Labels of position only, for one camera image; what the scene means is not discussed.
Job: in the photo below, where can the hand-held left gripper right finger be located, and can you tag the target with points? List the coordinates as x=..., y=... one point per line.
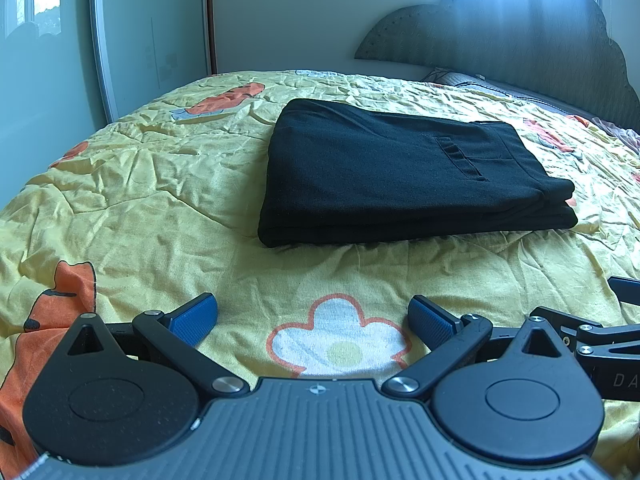
x=431, y=322

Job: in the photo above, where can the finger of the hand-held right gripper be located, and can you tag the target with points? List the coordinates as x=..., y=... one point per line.
x=627, y=290
x=575, y=327

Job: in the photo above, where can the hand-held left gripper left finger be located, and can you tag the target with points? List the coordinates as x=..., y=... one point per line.
x=192, y=320

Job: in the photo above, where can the black pants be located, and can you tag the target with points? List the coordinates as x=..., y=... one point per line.
x=400, y=175

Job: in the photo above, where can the yellow floral blanket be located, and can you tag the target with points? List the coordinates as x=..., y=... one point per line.
x=150, y=210

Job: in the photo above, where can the grey patterned pillow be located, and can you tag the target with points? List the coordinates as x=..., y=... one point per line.
x=500, y=89

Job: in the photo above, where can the grey upholstered headboard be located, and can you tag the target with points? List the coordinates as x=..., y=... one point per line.
x=500, y=30

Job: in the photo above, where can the glossy wardrobe door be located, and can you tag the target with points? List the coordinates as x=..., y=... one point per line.
x=75, y=35

